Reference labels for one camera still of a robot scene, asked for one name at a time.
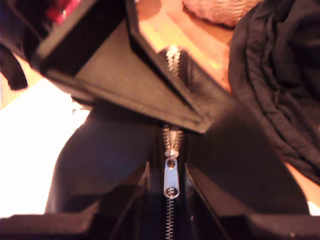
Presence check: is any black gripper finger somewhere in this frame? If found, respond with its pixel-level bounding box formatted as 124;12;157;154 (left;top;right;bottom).
33;0;210;133
47;72;205;134
186;162;251;240
92;161;150;238

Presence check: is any black leather zip bag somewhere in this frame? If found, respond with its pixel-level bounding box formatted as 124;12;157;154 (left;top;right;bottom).
44;44;311;240

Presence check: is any white printed paper sheet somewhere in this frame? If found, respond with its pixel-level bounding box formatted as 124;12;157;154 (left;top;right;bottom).
306;199;320;216

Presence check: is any wicker basket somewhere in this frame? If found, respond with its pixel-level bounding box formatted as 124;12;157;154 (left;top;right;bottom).
181;0;263;28

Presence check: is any dark brown grey-lined hoodie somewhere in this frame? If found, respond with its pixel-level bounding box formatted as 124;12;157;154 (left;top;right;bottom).
228;0;320;186

